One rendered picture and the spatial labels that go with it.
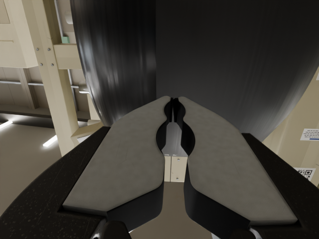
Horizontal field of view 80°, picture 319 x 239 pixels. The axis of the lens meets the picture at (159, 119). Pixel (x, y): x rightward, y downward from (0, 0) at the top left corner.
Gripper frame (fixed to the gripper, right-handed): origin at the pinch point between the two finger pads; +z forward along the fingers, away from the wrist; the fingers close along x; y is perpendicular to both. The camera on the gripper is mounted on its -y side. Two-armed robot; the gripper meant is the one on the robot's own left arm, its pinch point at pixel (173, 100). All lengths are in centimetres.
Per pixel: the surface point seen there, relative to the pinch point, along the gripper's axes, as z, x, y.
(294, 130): 25.7, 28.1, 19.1
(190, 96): 8.7, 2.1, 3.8
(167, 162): 48, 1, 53
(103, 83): 9.3, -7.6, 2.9
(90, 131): 62, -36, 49
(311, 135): 25.6, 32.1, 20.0
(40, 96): 663, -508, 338
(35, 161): 315, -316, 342
